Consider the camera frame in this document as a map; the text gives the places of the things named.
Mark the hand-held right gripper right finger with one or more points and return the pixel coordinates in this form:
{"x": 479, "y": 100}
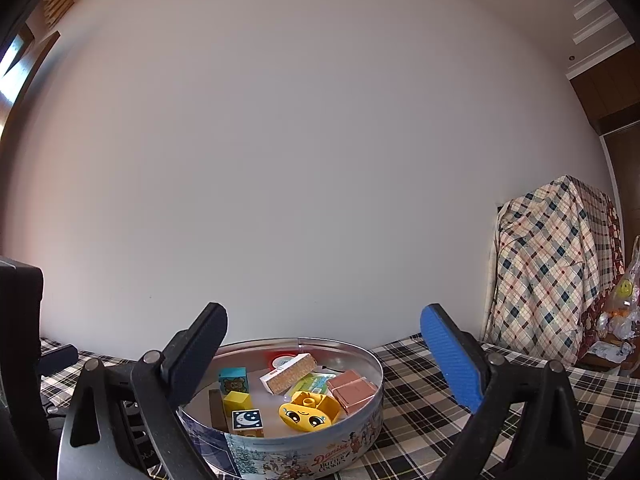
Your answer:
{"x": 452, "y": 360}

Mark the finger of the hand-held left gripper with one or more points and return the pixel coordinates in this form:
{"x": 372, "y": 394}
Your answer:
{"x": 57, "y": 358}

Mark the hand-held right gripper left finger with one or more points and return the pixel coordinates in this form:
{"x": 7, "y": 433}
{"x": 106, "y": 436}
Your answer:
{"x": 192, "y": 355}

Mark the teal toy block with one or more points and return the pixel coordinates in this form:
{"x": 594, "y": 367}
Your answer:
{"x": 232, "y": 382}

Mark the dark brown bar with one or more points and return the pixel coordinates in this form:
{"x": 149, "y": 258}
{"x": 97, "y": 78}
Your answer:
{"x": 216, "y": 410}

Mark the plain yellow toy block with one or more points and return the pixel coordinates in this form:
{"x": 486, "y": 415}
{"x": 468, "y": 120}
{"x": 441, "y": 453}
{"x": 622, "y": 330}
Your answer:
{"x": 236, "y": 400}

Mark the moon print toy block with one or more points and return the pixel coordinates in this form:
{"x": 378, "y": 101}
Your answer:
{"x": 246, "y": 419}

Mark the red white tape roll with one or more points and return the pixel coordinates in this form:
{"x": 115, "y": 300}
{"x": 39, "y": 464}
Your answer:
{"x": 281, "y": 360}

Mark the white box with red label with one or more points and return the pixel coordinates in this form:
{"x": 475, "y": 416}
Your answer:
{"x": 287, "y": 375}

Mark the brown rectangular box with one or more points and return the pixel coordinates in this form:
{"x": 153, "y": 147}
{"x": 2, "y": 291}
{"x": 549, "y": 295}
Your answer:
{"x": 350, "y": 390}

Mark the yellow face toy block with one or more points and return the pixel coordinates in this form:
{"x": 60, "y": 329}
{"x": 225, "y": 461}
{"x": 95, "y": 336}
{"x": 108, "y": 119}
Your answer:
{"x": 302, "y": 416}

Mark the green white packet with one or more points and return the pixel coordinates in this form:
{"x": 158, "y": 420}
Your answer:
{"x": 315, "y": 385}

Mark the round blue cookie tin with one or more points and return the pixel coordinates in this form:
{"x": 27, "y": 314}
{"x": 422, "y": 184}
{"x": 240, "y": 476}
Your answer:
{"x": 310, "y": 460}

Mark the black white plaid blanket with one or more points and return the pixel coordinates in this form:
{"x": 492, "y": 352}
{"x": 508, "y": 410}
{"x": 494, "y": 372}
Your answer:
{"x": 415, "y": 410}

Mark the beige diamond plaid cloth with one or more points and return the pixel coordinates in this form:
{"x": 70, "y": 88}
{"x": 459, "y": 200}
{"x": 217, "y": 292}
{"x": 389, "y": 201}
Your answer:
{"x": 545, "y": 270}

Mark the plastic bag with smiley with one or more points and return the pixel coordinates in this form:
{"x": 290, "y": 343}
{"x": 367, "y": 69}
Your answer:
{"x": 622, "y": 290}

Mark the red floral cloth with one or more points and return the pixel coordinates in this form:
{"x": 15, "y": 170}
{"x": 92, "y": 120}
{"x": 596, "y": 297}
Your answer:
{"x": 614, "y": 230}

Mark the brown wooden wardrobe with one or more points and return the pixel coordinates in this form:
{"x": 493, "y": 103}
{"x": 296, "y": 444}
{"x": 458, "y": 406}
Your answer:
{"x": 610, "y": 95}

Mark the wooden slatted grille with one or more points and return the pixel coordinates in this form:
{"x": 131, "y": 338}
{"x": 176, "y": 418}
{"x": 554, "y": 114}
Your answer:
{"x": 55, "y": 0}

